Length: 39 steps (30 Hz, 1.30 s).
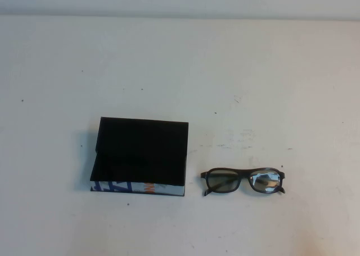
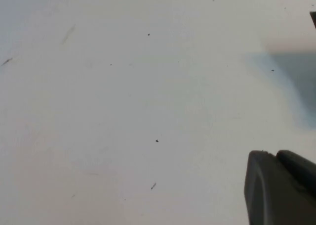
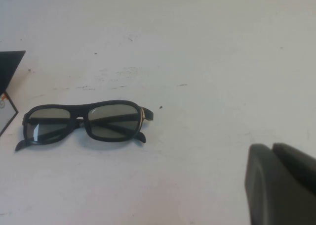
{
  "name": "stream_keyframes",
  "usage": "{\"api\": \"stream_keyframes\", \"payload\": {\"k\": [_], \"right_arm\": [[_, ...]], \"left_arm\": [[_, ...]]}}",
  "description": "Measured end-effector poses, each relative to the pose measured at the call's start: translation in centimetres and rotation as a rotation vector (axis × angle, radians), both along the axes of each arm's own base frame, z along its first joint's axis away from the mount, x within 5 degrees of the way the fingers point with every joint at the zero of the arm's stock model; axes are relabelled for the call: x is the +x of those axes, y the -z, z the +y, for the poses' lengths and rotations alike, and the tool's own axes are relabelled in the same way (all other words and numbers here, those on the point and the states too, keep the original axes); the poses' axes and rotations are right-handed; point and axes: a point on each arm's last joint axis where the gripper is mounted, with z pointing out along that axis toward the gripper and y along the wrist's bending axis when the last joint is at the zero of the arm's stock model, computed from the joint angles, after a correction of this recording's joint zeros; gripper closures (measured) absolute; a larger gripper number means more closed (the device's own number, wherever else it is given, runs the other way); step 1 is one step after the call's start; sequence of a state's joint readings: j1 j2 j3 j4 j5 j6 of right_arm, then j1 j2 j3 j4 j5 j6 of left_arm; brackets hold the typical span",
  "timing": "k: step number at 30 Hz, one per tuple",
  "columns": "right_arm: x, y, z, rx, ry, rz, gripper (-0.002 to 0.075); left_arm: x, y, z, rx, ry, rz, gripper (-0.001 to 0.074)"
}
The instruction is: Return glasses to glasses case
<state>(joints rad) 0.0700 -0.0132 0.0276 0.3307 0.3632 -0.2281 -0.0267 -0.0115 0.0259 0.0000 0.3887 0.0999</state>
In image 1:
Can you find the black framed glasses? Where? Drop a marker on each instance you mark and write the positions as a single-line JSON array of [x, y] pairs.
[[222, 179]]

